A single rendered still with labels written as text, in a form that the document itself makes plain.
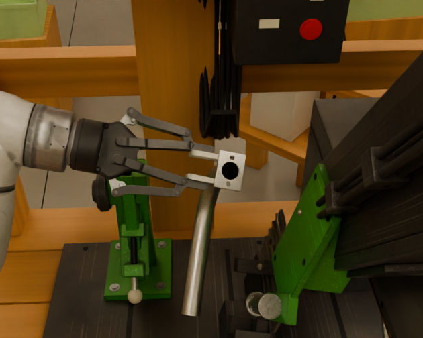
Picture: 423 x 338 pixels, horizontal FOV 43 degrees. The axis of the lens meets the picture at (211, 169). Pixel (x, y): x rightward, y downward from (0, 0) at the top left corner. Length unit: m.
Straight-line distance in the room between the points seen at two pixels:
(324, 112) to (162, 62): 0.30
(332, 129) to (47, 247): 0.67
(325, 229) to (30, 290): 0.66
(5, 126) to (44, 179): 2.13
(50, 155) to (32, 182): 2.12
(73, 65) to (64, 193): 1.70
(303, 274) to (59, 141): 0.39
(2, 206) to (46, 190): 2.02
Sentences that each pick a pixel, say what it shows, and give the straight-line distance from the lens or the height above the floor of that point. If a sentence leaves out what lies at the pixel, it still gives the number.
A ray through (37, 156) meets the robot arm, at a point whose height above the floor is 1.32.
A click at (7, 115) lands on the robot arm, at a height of 1.37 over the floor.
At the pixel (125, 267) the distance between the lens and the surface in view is 1.02.
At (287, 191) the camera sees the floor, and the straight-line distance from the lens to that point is 2.70.
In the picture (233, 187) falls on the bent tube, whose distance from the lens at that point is 0.78.
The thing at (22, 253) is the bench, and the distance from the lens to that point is 1.26.
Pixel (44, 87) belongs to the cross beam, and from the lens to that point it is 1.14.
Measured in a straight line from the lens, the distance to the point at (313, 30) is 0.86.
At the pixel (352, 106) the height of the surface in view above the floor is 1.24.
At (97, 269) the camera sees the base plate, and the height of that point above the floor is 0.90.
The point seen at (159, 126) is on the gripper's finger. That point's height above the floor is 1.32.
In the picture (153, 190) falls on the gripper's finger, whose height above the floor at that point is 1.25.
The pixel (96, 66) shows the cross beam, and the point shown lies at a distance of 1.10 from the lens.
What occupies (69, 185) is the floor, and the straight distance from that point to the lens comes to 2.80.
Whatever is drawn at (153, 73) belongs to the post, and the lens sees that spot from 0.99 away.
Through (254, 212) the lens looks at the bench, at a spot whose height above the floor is 0.88.
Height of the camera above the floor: 1.75
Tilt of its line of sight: 39 degrees down
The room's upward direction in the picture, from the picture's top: straight up
